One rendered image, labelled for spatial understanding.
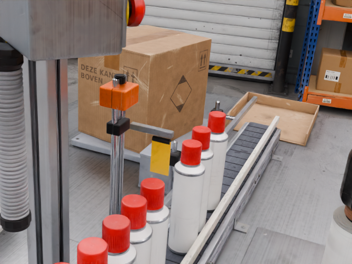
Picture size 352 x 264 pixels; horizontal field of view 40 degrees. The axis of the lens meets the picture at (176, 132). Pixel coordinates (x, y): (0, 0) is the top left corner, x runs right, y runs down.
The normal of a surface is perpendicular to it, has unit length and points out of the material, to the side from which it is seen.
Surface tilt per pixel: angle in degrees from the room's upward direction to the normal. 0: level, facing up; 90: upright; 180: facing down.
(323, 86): 90
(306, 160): 0
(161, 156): 90
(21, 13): 90
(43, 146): 90
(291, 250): 0
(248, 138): 0
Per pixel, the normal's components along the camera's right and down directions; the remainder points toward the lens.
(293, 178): 0.07, -0.92
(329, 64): -0.26, 0.36
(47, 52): 0.54, 0.37
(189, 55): 0.83, 0.28
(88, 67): -0.55, 0.29
